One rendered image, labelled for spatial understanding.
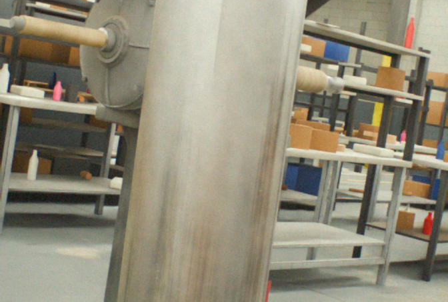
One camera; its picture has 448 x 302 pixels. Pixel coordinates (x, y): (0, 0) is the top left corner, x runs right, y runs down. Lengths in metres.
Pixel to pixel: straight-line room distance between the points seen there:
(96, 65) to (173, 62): 1.19
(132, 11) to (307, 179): 8.46
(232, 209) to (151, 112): 0.08
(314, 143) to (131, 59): 4.05
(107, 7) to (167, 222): 1.21
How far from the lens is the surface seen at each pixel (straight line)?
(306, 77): 2.10
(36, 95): 6.49
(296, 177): 9.80
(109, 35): 1.68
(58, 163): 7.60
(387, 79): 6.20
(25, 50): 7.21
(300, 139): 5.46
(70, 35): 1.63
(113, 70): 1.70
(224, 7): 0.55
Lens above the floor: 1.20
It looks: 3 degrees down
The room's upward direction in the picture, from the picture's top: 9 degrees clockwise
